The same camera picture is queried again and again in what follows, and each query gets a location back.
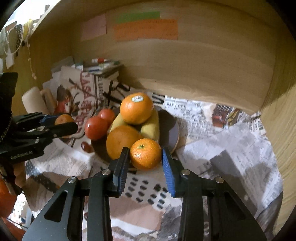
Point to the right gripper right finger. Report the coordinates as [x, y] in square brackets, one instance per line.
[175, 174]

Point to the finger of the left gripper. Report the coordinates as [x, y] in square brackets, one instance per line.
[34, 120]
[30, 130]

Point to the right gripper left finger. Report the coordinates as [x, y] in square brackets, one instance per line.
[119, 169]

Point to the small mandarin orange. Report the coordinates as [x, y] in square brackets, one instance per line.
[145, 154]

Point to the red tomato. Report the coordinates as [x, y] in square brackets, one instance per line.
[107, 114]
[96, 128]

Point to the yellow corn cob piece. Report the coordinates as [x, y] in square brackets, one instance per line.
[118, 121]

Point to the large orange with sticker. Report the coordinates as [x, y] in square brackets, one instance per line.
[136, 108]

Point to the orange sleeve forearm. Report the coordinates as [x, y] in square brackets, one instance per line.
[7, 204]

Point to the left hand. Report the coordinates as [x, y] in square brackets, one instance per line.
[20, 174]

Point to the dark red date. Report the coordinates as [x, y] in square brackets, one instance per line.
[87, 147]

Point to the dark round plate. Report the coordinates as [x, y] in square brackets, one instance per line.
[169, 136]

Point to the printed canvas tote bag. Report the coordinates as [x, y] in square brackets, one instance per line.
[84, 95]

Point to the newspaper sheets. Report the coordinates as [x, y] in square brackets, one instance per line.
[215, 140]

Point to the stack of books and pens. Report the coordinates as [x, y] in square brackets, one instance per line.
[97, 65]

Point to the pink sticky note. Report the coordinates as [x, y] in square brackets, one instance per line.
[93, 28]

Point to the green sticky note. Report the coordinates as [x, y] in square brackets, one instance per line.
[132, 17]

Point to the orange sticky note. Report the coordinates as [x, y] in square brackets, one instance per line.
[164, 29]

